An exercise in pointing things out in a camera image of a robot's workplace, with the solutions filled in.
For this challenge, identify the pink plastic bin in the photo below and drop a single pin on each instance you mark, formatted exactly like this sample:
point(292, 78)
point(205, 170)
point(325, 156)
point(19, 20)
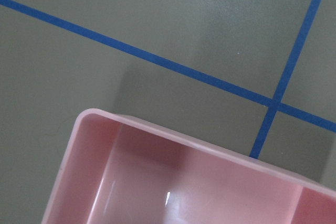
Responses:
point(121, 169)

